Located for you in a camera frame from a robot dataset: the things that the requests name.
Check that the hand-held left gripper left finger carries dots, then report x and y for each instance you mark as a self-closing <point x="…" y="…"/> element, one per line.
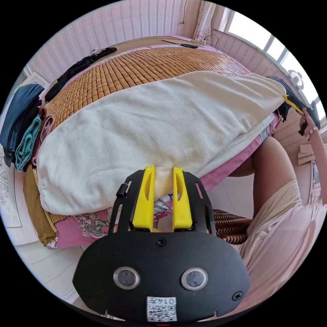
<point x="145" y="204"/>

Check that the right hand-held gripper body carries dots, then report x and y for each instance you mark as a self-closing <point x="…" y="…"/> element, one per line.
<point x="291" y="93"/>

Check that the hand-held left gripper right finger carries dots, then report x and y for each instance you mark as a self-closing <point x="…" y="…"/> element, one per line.
<point x="181" y="212"/>

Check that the white long pants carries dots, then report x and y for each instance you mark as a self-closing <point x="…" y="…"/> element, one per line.
<point x="143" y="127"/>

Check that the person's right forearm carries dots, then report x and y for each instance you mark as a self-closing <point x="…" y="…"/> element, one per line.
<point x="319" y="163"/>

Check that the person's right hand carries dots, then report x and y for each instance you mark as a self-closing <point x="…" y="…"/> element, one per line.
<point x="310" y="122"/>

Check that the white fan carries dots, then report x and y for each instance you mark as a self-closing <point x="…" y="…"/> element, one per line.
<point x="296" y="79"/>

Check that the carton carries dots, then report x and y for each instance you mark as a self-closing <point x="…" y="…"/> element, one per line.
<point x="305" y="154"/>

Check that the brown zigzag patterned stool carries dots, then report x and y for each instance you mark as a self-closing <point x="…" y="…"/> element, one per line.
<point x="230" y="226"/>

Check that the window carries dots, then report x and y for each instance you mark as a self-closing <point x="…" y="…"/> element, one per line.
<point x="253" y="28"/>

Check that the person's body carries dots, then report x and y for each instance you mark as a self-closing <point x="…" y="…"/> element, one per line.
<point x="276" y="230"/>

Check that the curtain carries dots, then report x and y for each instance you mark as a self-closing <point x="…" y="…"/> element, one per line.
<point x="210" y="19"/>

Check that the brown folded cloth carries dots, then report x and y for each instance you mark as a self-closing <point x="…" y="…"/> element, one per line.
<point x="35" y="204"/>

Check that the bed with woven mat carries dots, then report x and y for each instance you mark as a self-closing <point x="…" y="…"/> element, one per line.
<point x="153" y="66"/>

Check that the black garment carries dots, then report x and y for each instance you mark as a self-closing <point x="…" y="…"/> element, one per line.
<point x="74" y="70"/>

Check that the pile of clothes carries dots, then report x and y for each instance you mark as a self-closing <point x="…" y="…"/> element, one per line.
<point x="21" y="115"/>

